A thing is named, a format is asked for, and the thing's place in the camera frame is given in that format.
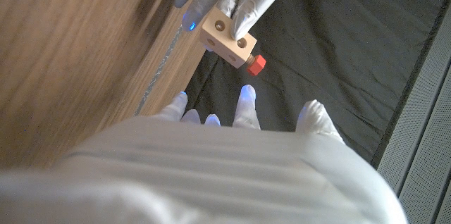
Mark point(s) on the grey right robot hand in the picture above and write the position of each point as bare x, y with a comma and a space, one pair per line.
211, 174

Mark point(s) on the wooden block with holes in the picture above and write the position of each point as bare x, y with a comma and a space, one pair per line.
227, 39

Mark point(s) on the red-headed wooden screw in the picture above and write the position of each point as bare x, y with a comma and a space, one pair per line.
256, 65

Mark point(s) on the black backdrop curtain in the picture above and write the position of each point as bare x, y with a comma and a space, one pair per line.
317, 58

